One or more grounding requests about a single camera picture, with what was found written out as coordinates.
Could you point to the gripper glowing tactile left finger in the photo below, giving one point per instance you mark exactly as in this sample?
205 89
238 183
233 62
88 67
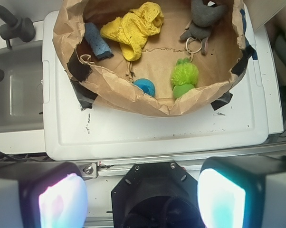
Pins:
42 195

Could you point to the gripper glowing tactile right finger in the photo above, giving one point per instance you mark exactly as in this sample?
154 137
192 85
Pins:
243 191

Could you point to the gray plush animal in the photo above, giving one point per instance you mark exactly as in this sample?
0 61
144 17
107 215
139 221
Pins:
203 19

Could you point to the gray sink basin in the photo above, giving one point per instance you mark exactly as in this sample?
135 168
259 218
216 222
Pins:
21 89

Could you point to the green fuzzy toy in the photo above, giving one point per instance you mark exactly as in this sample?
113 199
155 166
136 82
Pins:
184 77

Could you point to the brown paper bag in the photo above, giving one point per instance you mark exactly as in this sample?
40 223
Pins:
111 79

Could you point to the blue plastic toy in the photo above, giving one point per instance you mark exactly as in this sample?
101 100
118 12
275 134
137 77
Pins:
146 85

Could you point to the blue sponge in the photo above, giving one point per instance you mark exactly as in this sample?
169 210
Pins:
98 45

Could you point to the dark gray faucet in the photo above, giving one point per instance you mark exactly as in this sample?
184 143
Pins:
15 27

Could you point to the yellow towel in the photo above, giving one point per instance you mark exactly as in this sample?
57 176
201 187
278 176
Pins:
133 29

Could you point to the aluminum rail frame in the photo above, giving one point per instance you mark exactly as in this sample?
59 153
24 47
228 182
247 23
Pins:
191 161

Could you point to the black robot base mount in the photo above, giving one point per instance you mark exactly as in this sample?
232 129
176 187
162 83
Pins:
156 195

